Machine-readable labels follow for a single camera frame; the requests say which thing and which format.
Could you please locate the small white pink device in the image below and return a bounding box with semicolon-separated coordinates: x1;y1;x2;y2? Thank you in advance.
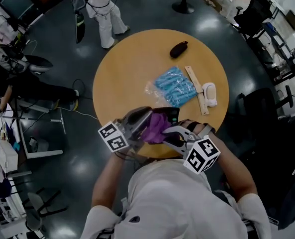
201;82;218;107

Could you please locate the person's left forearm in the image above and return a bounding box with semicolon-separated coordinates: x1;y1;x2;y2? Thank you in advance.
91;152;129;210

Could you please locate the person's right forearm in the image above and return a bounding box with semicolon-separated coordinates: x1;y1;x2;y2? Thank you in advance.
207;133;259;200

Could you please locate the wooden ruler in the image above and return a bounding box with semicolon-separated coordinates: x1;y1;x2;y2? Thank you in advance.
184;65;210;116

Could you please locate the white frame side table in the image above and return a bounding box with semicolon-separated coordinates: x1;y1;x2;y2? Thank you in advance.
15;105;66;160

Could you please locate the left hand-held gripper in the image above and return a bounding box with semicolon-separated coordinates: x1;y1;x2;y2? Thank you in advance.
98;106;154;156

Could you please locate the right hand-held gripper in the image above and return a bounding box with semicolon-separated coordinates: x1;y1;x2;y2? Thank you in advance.
162;125;221;175

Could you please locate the grey chair with black legs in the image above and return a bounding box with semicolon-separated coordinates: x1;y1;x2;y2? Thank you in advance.
24;187;69;233

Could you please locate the black office chair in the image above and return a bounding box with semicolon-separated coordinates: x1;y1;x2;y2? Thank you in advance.
232;85;294;146
233;0;273;41

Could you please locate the dark green hanging bag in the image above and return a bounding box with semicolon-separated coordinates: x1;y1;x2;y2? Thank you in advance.
73;10;87;44

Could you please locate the black zip pouch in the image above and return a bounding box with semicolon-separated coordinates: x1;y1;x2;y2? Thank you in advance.
169;40;189;59

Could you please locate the person's white shirt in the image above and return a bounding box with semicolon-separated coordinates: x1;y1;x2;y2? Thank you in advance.
79;157;272;239

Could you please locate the person's right hand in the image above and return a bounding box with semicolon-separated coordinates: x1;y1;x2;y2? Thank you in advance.
178;119;216;137

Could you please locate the purple cloth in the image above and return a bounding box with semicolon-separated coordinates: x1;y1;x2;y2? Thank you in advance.
141;113;173;145

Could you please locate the bag of blue pieces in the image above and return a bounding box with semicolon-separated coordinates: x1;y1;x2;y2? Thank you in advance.
144;66;197;109

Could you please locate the open cardboard box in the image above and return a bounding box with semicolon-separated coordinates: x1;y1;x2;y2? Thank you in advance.
201;0;224;12

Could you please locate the black calculator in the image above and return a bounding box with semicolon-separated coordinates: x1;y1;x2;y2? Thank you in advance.
153;107;181;127

